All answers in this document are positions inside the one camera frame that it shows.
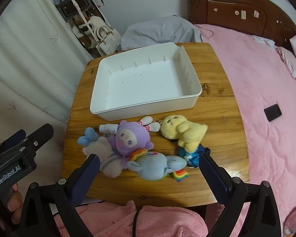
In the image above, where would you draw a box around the blue brown handbag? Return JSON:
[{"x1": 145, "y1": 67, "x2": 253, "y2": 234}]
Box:
[{"x1": 53, "y1": 0, "x2": 95, "y2": 21}]

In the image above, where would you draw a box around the white plush toy blue bow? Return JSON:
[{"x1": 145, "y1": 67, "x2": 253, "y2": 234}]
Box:
[{"x1": 77, "y1": 127, "x2": 124, "y2": 178}]

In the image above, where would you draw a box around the person's left hand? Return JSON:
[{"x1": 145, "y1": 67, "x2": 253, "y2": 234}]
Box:
[{"x1": 7, "y1": 184, "x2": 23, "y2": 213}]

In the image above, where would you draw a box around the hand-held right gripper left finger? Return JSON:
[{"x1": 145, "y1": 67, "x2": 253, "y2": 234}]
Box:
[{"x1": 18, "y1": 154, "x2": 101, "y2": 237}]

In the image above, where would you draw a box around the yellow plush toy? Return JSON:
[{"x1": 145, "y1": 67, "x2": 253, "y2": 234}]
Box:
[{"x1": 161, "y1": 115, "x2": 209, "y2": 153}]

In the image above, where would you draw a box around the fluffy white bag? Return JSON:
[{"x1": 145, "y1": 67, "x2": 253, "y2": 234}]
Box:
[{"x1": 73, "y1": 15, "x2": 106, "y2": 48}]

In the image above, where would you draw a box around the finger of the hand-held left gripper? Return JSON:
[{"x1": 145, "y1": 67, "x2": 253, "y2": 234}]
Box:
[
  {"x1": 24, "y1": 123, "x2": 54, "y2": 154},
  {"x1": 0, "y1": 129, "x2": 26, "y2": 156}
]

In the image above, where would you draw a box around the blue shiny packet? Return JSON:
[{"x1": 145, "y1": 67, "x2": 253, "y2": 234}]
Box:
[{"x1": 179, "y1": 144, "x2": 211, "y2": 168}]

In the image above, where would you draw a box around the pink fleece robe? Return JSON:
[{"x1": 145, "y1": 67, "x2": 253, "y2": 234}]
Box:
[{"x1": 49, "y1": 200, "x2": 208, "y2": 237}]

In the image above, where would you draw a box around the grey plush toy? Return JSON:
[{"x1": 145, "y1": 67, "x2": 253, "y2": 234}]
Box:
[{"x1": 127, "y1": 148, "x2": 189, "y2": 182}]

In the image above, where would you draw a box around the grey fabric cover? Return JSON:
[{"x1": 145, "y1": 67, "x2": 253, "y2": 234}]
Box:
[{"x1": 121, "y1": 15, "x2": 203, "y2": 52}]

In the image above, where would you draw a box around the brown wooden headboard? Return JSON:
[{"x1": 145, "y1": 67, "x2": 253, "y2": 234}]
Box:
[{"x1": 185, "y1": 0, "x2": 296, "y2": 48}]

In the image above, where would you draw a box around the thin black cable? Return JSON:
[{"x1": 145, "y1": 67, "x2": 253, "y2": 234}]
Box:
[{"x1": 132, "y1": 209, "x2": 142, "y2": 237}]

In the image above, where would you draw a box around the small white bottle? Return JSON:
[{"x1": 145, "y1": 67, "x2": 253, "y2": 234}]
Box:
[{"x1": 99, "y1": 123, "x2": 119, "y2": 134}]

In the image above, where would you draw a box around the pink patterned cloth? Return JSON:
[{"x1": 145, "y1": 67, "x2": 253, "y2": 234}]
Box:
[{"x1": 276, "y1": 47, "x2": 296, "y2": 81}]

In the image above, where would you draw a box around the white plastic tray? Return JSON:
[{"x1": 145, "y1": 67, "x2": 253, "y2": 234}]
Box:
[{"x1": 90, "y1": 42, "x2": 203, "y2": 122}]

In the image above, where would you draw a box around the black flat pouch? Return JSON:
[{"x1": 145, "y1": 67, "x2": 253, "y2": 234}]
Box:
[{"x1": 264, "y1": 104, "x2": 282, "y2": 122}]

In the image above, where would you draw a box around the purple plush doll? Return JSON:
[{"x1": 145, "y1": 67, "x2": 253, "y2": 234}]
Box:
[{"x1": 108, "y1": 120, "x2": 155, "y2": 171}]

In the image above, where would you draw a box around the pink blanket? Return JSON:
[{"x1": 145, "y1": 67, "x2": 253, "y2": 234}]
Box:
[{"x1": 195, "y1": 23, "x2": 296, "y2": 237}]

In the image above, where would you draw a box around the white handbag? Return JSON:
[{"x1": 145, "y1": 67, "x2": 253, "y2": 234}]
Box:
[{"x1": 95, "y1": 26, "x2": 122, "y2": 56}]

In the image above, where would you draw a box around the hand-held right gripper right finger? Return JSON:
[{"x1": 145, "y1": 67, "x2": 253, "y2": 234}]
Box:
[{"x1": 199, "y1": 153, "x2": 282, "y2": 237}]

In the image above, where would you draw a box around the white curtain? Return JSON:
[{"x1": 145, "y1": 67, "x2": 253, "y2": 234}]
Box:
[{"x1": 0, "y1": 0, "x2": 99, "y2": 203}]

